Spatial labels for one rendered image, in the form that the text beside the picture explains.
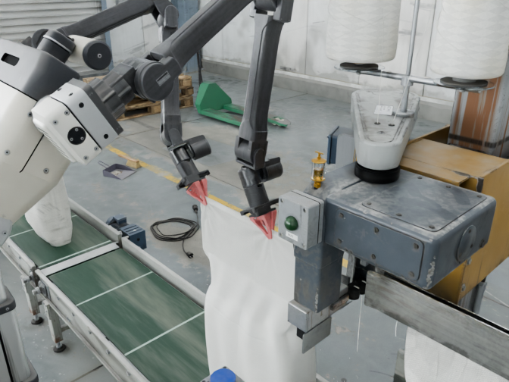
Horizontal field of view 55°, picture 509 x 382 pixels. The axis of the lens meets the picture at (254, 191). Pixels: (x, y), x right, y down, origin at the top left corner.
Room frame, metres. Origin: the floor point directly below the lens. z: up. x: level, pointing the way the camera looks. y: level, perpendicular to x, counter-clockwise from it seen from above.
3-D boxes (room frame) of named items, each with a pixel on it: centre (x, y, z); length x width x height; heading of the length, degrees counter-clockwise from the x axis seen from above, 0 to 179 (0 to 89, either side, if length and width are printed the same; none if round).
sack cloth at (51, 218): (2.45, 1.17, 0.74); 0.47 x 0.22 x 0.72; 41
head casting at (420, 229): (0.85, -0.27, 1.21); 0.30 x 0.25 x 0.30; 43
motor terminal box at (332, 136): (1.34, -0.26, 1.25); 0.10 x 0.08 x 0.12; 158
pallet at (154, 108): (6.69, 1.58, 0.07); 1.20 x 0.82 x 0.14; 131
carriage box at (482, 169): (1.11, -0.50, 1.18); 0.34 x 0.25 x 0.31; 133
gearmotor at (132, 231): (2.49, 0.77, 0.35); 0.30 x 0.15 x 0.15; 43
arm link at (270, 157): (1.26, -0.02, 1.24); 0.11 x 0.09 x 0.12; 131
